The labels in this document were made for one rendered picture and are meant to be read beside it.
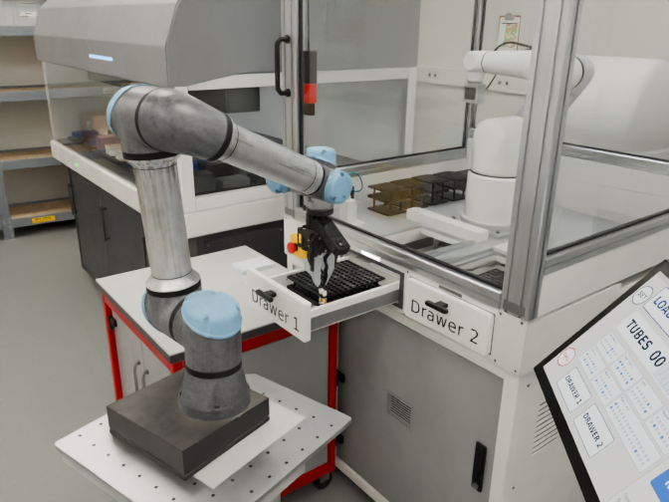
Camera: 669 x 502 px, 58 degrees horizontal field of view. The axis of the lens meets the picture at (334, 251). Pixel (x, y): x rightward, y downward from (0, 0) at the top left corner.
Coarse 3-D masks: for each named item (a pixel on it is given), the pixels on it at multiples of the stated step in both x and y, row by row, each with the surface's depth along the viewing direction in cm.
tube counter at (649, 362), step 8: (664, 344) 93; (656, 352) 93; (664, 352) 91; (648, 360) 93; (656, 360) 92; (664, 360) 90; (648, 368) 92; (656, 368) 90; (664, 368) 89; (656, 376) 89; (664, 376) 88; (664, 384) 87; (664, 392) 86
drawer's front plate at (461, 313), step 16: (416, 288) 164; (432, 288) 160; (416, 304) 165; (448, 304) 155; (464, 304) 151; (416, 320) 166; (448, 320) 156; (464, 320) 152; (480, 320) 148; (448, 336) 158; (464, 336) 153; (480, 336) 149; (480, 352) 150
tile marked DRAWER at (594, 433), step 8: (592, 408) 96; (576, 416) 97; (584, 416) 96; (592, 416) 94; (600, 416) 93; (576, 424) 96; (584, 424) 95; (592, 424) 93; (600, 424) 92; (584, 432) 93; (592, 432) 92; (600, 432) 91; (608, 432) 89; (584, 440) 92; (592, 440) 91; (600, 440) 90; (608, 440) 88; (584, 448) 91; (592, 448) 90; (600, 448) 88; (592, 456) 89
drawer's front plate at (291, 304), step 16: (256, 272) 168; (256, 288) 169; (272, 288) 162; (256, 304) 171; (272, 304) 163; (288, 304) 156; (304, 304) 150; (272, 320) 165; (288, 320) 158; (304, 320) 152; (304, 336) 153
